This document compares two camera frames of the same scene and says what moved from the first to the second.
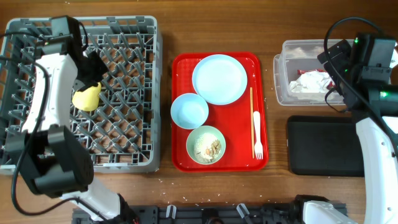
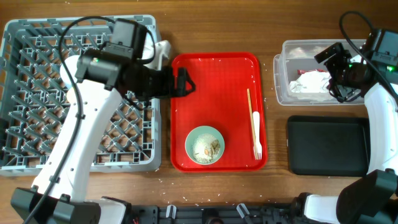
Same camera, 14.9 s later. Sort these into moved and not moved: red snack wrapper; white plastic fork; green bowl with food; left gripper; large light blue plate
Moved: left gripper; large light blue plate
Not moved: white plastic fork; green bowl with food; red snack wrapper
